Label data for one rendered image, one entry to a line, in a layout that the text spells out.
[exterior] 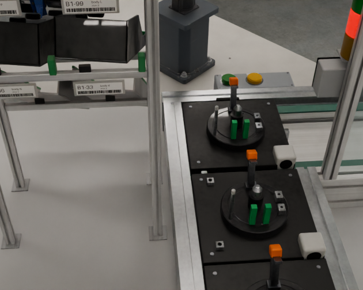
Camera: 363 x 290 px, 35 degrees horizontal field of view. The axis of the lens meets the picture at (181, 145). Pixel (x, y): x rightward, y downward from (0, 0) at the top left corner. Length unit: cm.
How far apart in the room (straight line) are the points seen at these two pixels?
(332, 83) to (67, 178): 68
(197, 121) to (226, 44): 54
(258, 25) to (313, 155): 232
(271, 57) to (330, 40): 180
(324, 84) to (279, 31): 249
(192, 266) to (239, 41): 98
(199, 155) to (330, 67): 37
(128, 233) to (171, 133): 27
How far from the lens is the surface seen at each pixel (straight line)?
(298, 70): 181
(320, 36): 366
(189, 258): 115
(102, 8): 92
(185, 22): 161
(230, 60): 182
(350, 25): 112
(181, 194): 125
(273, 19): 376
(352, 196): 138
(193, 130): 138
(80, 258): 128
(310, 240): 116
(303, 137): 148
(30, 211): 138
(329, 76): 116
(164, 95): 150
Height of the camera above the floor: 188
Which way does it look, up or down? 43 degrees down
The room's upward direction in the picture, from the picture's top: 1 degrees clockwise
